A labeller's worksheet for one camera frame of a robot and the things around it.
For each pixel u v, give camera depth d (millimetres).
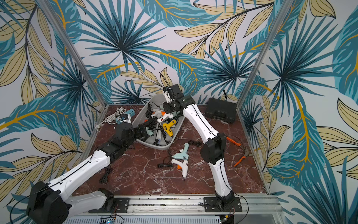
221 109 1107
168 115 856
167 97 747
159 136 1041
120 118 659
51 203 375
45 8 675
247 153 924
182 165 858
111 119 1066
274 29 763
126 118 697
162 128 999
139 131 726
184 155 902
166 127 999
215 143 538
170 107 738
